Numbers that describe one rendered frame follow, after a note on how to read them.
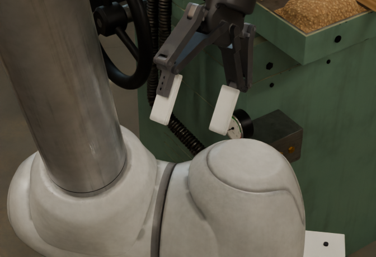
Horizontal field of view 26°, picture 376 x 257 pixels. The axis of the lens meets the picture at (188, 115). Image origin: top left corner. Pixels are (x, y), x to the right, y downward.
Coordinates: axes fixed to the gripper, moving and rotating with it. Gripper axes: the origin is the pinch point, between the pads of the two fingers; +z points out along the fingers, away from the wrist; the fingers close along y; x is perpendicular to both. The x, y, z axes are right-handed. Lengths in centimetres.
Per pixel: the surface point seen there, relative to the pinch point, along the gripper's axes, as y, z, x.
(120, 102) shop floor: 110, 16, 116
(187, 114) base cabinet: 54, 5, 44
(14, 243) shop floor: 59, 56, 92
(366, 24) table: 40.8, -22.7, 0.3
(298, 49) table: 29.8, -14.7, 5.4
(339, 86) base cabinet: 67, -11, 16
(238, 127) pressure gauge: 36.8, 2.3, 17.2
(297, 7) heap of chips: 29.1, -21.6, 7.7
